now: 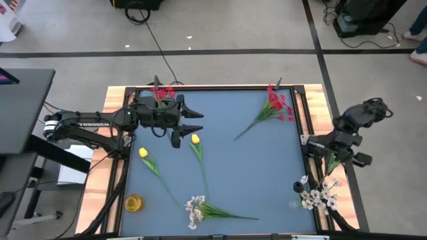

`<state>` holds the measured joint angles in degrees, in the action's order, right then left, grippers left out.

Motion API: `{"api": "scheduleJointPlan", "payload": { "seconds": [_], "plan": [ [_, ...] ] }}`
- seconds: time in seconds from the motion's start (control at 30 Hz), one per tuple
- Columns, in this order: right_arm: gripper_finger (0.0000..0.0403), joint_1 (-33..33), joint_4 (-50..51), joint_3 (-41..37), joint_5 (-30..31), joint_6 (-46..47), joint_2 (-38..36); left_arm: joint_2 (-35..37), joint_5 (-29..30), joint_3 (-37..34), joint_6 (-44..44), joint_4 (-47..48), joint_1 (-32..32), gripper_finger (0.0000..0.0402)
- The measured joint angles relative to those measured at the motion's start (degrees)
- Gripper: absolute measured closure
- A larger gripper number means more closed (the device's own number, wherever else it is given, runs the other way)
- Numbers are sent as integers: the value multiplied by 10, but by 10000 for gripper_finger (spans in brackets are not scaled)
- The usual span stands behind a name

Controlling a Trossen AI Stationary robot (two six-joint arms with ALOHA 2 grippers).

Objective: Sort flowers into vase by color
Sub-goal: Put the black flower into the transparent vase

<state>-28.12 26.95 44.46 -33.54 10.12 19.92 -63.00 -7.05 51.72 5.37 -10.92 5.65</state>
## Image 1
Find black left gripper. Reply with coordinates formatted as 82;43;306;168
135;94;205;149

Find yellow artificial tulip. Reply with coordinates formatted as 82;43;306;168
138;147;181;208
189;133;211;199

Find red flower bunch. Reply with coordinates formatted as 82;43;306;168
234;85;295;141
149;85;177;109

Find white blossom bunch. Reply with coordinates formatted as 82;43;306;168
299;151;343;216
184;195;260;231

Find yellow glass vase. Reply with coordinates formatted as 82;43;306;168
124;194;145;213

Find person's leg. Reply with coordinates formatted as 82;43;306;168
402;15;427;43
409;39;427;66

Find black equipment case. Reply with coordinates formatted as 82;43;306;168
111;0;165;10

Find white flat board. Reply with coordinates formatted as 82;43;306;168
57;145;95;186

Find grey power box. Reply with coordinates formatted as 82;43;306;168
336;13;358;33

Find large black equipment stand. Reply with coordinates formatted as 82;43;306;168
333;0;408;38

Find grey desk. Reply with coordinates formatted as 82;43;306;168
0;68;56;234

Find grey desk foot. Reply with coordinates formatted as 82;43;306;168
11;210;64;231

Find dark tablet pink screen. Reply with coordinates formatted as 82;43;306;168
0;67;20;86

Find white paper sheet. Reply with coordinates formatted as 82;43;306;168
0;0;24;43

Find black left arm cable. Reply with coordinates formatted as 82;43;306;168
111;99;169;139

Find black table frame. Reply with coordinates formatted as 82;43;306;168
78;83;371;240

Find black floor cable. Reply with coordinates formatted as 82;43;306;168
124;1;185;86

